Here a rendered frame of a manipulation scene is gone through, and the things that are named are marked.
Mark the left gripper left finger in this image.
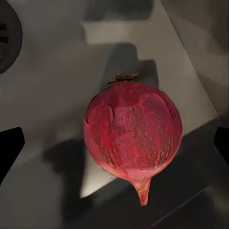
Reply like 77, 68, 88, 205
0, 127, 25, 184

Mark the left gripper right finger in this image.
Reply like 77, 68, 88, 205
214, 127, 229, 165

